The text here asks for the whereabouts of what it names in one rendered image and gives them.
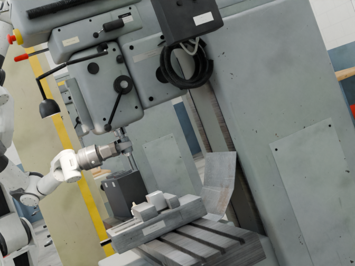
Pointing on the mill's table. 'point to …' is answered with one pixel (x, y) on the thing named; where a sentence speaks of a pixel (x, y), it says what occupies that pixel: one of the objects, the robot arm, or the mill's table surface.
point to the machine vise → (157, 222)
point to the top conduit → (54, 8)
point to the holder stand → (124, 191)
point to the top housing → (34, 38)
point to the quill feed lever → (122, 85)
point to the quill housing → (105, 88)
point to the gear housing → (56, 44)
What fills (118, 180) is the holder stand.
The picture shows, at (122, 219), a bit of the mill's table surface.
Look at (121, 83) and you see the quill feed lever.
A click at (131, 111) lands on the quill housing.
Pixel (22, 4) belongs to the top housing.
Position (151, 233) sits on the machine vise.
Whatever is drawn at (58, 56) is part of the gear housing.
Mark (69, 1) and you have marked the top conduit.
